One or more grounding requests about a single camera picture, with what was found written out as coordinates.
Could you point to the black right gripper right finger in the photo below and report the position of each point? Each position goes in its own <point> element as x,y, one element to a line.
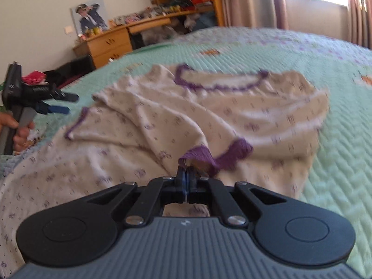
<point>198,187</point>

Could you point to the cream purple-print pajama garment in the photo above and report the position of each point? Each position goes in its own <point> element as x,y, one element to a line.
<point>262,128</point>

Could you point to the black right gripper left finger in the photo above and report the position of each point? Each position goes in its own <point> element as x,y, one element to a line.
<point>174,190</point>

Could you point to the uniformed men portrait poster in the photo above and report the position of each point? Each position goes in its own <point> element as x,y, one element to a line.
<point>89,15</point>

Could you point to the person's left hand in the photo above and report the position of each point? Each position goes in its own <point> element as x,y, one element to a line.
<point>21,137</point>

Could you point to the green quilted bed cover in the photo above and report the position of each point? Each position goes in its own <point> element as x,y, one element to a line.
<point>339,178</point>

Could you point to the pink right curtain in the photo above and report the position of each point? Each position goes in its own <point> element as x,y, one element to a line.
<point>359,20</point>

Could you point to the wooden desk with drawers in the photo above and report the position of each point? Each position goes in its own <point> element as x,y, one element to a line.
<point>116,42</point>

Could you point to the pink left curtain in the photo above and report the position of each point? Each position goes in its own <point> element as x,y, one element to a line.
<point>256,13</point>

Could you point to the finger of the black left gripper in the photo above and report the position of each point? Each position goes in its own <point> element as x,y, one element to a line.
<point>64,96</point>
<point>56,109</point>

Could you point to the white wall switch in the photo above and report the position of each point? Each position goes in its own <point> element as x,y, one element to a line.
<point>68,30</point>

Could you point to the pink curtain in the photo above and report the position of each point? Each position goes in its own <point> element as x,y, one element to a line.
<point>359,20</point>
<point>256,13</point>

